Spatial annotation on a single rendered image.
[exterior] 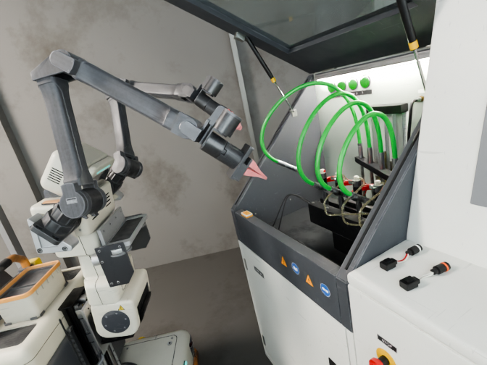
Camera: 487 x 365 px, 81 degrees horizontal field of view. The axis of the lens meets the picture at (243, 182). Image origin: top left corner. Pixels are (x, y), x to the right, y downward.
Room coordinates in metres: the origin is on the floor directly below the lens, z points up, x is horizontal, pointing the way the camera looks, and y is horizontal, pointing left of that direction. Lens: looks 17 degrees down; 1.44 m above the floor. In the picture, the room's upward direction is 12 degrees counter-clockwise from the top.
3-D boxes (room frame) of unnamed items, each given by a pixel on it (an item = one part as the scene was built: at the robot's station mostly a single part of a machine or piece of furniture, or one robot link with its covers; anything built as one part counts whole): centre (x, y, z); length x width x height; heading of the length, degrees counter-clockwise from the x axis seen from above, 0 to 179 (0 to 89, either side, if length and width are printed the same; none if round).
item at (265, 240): (0.91, -0.07, 0.87); 0.62 x 0.04 x 0.16; 23
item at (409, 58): (1.11, -0.54, 1.43); 0.54 x 0.03 x 0.02; 23
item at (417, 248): (0.59, -0.33, 0.99); 0.12 x 0.02 x 0.02; 110
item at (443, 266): (0.51, -0.34, 0.99); 0.12 x 0.02 x 0.02; 104
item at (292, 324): (0.91, -0.06, 0.44); 0.65 x 0.02 x 0.68; 23
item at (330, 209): (0.90, -0.34, 0.91); 0.34 x 0.10 x 0.15; 23
